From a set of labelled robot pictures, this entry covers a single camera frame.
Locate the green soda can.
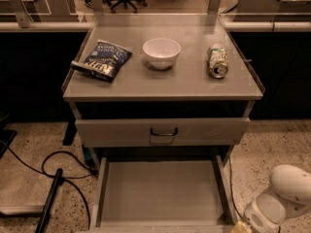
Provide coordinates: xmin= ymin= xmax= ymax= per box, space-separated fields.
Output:
xmin=208 ymin=44 xmax=228 ymax=79

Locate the grey drawer cabinet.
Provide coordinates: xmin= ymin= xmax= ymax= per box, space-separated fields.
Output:
xmin=64 ymin=14 xmax=263 ymax=157

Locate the grey top drawer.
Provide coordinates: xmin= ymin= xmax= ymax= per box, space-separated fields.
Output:
xmin=76 ymin=117 xmax=250 ymax=148

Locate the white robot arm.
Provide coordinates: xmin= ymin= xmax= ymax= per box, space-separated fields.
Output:
xmin=230 ymin=165 xmax=311 ymax=233

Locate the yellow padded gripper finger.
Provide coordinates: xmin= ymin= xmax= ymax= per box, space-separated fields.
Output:
xmin=230 ymin=221 xmax=251 ymax=233

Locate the black floor cable left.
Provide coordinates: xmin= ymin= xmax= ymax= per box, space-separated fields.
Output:
xmin=0 ymin=139 xmax=99 ymax=229

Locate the white horizontal rail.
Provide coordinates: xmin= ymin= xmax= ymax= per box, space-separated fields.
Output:
xmin=0 ymin=20 xmax=311 ymax=32

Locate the black metal bar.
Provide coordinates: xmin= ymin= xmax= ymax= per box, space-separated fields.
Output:
xmin=35 ymin=168 xmax=63 ymax=233

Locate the black floor cable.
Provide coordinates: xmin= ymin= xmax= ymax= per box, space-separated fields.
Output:
xmin=228 ymin=158 xmax=245 ymax=220
xmin=0 ymin=139 xmax=99 ymax=229

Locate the white bowl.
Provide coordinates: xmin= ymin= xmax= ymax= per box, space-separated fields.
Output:
xmin=143 ymin=38 xmax=181 ymax=70

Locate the grey drawer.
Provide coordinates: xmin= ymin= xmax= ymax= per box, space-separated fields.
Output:
xmin=76 ymin=117 xmax=250 ymax=148
xmin=90 ymin=155 xmax=237 ymax=233

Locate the black floor cable right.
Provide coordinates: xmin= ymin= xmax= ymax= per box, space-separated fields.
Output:
xmin=228 ymin=158 xmax=245 ymax=220

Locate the blue chip bag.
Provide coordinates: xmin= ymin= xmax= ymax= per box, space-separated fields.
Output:
xmin=70 ymin=40 xmax=133 ymax=83

